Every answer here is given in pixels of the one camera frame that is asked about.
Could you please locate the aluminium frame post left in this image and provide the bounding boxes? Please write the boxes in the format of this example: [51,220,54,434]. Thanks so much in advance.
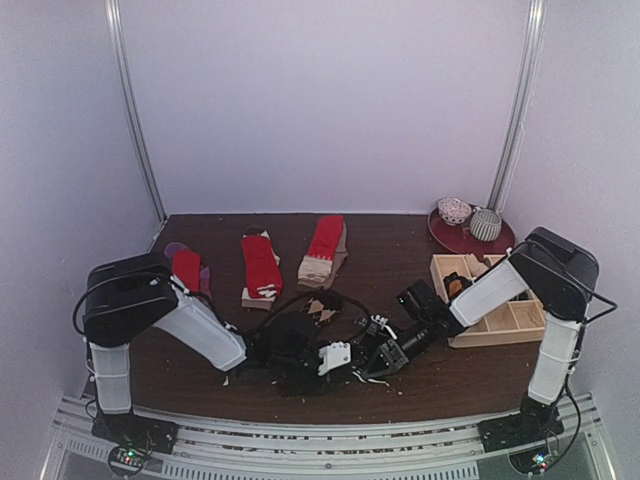
[105,0,168,224]

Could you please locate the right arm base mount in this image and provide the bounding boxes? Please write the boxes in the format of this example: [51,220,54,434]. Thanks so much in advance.
[478,397,564,453]

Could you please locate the white patterned bowl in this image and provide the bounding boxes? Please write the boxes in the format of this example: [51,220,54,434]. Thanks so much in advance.
[437,197,473,226]

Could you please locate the grey striped cup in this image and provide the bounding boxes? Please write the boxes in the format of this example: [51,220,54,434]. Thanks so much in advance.
[469,208,502,242]

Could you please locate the wooden divided organizer box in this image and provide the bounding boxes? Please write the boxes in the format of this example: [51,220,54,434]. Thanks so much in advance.
[430,254,545,348]

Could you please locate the rolled colourful socks in box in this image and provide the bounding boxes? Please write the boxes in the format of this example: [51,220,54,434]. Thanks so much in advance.
[443,272,472,301]

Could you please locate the red sock middle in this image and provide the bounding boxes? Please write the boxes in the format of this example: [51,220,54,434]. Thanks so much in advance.
[241,235,283,299]

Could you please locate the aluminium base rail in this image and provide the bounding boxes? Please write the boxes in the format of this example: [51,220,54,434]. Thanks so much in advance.
[36,394,620,479]

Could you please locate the brown argyle sock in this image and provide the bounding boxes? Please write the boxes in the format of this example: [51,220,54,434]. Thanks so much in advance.
[301,297,342,327]

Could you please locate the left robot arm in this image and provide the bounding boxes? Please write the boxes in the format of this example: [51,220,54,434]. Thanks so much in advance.
[72,252,354,444]

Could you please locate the beige sock in box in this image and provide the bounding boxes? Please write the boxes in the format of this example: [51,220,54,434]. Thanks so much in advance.
[465,254,491,278]

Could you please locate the red round tray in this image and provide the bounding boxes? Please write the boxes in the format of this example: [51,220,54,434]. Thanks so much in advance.
[427,208,516,256]

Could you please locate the aluminium frame post right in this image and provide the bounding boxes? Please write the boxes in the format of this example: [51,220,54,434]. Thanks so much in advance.
[487,0,546,216]

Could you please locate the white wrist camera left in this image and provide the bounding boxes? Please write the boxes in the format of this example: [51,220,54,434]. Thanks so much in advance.
[317,342,352,377]

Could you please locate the red sock far left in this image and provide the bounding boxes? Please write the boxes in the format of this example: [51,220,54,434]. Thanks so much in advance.
[172,250,201,292]

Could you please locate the purple striped sock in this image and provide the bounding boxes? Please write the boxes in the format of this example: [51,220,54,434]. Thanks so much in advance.
[164,242,212,300]

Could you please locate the aluminium frame post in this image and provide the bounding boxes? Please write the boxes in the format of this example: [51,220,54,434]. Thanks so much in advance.
[105,0,168,224]
[487,0,546,216]

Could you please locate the red white sock right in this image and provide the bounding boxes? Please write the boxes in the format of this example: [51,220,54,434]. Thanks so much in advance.
[298,215,344,282]

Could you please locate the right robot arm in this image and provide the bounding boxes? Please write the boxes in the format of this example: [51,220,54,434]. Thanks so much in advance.
[357,227,599,442]

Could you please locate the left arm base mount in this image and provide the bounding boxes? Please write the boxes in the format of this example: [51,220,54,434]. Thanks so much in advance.
[91,410,178,454]

